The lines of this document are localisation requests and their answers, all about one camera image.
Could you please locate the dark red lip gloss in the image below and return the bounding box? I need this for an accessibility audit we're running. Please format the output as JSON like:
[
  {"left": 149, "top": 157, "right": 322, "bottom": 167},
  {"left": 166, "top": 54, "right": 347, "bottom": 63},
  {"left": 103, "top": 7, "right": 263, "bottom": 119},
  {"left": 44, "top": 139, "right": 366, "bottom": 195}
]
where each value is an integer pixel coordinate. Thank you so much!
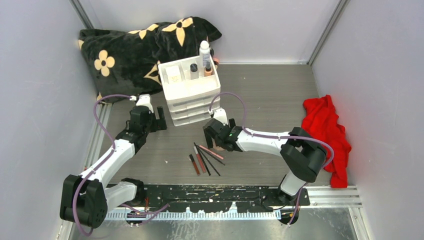
[{"left": 189, "top": 154, "right": 201, "bottom": 176}]

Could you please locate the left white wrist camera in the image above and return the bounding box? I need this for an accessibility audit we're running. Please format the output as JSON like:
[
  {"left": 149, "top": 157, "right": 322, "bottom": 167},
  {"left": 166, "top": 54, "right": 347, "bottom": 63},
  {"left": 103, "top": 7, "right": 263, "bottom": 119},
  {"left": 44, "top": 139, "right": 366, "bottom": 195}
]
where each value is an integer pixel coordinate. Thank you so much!
[{"left": 135, "top": 94, "right": 155, "bottom": 113}]

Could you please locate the black cap clear bottle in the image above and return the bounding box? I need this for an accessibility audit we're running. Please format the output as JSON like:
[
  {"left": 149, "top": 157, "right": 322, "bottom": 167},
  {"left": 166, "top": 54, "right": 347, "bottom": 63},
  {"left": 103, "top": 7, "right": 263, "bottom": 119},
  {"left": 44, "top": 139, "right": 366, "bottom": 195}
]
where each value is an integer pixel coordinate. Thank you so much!
[{"left": 189, "top": 63, "right": 199, "bottom": 80}]

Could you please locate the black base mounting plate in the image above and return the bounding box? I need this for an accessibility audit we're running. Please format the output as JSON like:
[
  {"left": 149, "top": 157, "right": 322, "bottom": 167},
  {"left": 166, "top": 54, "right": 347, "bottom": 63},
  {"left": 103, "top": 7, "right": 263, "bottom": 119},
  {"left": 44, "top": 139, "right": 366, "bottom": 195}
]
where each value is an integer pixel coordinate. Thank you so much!
[{"left": 126, "top": 184, "right": 311, "bottom": 213}]

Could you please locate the red cloth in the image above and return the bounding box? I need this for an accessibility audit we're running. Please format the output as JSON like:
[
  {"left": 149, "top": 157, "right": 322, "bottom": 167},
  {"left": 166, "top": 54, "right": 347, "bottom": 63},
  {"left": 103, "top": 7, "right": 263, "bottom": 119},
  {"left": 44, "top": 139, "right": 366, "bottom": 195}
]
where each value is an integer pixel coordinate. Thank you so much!
[{"left": 301, "top": 94, "right": 352, "bottom": 188}]

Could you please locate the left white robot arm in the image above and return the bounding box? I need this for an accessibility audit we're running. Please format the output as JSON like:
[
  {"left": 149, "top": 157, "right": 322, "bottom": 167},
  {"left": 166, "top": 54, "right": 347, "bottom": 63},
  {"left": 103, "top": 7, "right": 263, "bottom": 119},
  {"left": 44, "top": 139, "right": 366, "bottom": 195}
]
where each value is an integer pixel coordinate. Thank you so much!
[{"left": 59, "top": 105, "right": 167, "bottom": 229}]

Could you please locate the small cream box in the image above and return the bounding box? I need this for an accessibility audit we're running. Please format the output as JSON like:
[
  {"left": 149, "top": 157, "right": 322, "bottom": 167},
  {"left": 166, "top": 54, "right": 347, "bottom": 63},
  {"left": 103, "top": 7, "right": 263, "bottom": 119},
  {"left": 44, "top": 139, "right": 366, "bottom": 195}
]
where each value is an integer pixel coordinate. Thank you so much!
[{"left": 165, "top": 65, "right": 183, "bottom": 84}]

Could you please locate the white spray bottle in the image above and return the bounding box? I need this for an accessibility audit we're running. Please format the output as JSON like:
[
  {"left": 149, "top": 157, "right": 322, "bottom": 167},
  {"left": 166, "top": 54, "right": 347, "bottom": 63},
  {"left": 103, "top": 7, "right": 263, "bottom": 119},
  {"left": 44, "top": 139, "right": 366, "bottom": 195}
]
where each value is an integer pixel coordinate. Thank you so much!
[{"left": 199, "top": 40, "right": 211, "bottom": 67}]

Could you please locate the red lip gloss tube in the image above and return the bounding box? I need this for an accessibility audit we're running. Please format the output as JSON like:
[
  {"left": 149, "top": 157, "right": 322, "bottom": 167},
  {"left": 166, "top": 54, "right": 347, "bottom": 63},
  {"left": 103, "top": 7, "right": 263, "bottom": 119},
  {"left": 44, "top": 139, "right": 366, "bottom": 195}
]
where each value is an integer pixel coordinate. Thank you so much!
[{"left": 193, "top": 146, "right": 207, "bottom": 173}]

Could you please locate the beige foundation bottle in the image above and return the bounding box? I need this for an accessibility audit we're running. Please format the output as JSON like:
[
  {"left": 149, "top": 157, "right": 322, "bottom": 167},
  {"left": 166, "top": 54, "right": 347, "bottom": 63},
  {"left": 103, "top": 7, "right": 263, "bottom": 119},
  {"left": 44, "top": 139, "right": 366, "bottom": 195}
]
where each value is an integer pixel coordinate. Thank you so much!
[{"left": 204, "top": 61, "right": 213, "bottom": 77}]

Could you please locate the white plastic drawer organizer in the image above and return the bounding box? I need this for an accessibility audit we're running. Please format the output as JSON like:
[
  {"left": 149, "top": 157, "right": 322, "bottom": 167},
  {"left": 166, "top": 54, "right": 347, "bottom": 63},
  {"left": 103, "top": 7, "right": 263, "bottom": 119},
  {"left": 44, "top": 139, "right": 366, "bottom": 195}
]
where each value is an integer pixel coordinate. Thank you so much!
[{"left": 157, "top": 56, "right": 221, "bottom": 127}]

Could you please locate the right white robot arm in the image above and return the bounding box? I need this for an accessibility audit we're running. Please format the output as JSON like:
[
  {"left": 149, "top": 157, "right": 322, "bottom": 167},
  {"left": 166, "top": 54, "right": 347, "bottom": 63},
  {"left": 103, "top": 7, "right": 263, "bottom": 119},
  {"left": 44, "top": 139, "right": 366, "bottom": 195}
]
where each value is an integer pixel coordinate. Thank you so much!
[{"left": 203, "top": 118, "right": 327, "bottom": 206}]

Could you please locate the pink makeup pencil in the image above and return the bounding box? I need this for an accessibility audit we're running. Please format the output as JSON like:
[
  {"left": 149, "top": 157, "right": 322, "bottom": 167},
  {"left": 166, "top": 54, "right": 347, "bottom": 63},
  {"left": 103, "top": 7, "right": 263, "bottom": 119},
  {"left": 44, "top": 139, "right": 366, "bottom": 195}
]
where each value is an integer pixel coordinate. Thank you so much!
[{"left": 199, "top": 145, "right": 224, "bottom": 160}]

